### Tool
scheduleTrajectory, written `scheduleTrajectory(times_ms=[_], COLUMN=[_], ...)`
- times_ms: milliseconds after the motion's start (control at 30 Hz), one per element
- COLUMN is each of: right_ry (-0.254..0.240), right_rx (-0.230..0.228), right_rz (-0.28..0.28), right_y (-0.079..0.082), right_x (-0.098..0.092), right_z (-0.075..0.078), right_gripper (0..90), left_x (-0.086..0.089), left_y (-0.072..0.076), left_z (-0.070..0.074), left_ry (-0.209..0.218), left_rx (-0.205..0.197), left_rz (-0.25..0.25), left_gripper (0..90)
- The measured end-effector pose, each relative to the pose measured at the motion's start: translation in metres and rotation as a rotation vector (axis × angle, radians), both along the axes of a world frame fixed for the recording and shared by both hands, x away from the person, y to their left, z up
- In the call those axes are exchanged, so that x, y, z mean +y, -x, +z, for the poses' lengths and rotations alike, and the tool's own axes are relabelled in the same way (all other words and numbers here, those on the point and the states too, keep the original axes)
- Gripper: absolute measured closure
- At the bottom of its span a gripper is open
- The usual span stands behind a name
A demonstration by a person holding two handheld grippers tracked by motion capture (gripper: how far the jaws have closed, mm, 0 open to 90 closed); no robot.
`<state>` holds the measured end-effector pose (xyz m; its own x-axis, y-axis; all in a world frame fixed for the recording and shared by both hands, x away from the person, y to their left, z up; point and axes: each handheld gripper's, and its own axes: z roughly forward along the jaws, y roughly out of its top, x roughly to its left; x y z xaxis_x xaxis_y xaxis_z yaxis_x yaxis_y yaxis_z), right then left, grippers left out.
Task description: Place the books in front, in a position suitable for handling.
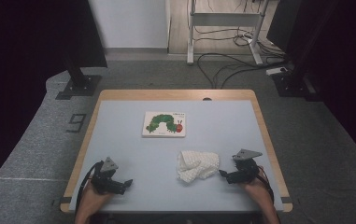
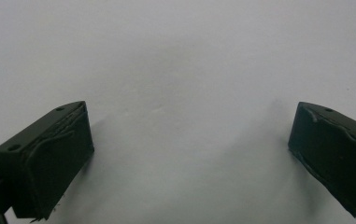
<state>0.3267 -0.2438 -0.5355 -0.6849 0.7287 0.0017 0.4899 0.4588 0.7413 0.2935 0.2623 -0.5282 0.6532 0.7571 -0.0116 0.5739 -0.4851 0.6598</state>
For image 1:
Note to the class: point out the white knitted cloth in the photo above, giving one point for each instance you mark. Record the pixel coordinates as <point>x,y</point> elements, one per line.
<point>197,166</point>

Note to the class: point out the person's left hand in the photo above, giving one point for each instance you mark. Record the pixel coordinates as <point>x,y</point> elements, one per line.
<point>90,199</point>

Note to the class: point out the black curtain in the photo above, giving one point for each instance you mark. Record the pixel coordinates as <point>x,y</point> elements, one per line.
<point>353,77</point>
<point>17,77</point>

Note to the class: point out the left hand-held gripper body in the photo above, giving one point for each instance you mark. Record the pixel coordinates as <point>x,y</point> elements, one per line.
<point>104,182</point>

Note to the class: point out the light grey table mat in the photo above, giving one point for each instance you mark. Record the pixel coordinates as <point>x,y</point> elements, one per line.
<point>129,118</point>

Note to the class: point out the white metal stand frame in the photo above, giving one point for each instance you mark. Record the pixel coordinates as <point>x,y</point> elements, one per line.
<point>224,18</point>

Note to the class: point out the black stand with base plate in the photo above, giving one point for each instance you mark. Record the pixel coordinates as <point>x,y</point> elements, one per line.
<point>294,84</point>
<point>79,85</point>

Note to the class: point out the caterpillar picture book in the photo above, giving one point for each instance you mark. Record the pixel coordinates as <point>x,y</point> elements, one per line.
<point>163,124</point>

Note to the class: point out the black tape piece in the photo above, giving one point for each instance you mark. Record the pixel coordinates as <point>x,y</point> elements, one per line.
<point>65,200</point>

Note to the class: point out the person's right hand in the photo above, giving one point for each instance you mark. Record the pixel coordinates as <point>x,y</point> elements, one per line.
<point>256,193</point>

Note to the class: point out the black tape floor mark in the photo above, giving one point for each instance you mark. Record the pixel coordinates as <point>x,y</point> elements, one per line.
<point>76,123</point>

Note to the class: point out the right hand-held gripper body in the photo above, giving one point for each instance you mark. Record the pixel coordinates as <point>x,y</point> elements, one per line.
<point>244,169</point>

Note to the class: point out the white power strip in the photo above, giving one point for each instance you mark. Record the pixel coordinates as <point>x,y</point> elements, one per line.
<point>277,71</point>

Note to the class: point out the wooden table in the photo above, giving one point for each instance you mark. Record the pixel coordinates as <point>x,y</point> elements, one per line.
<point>178,94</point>

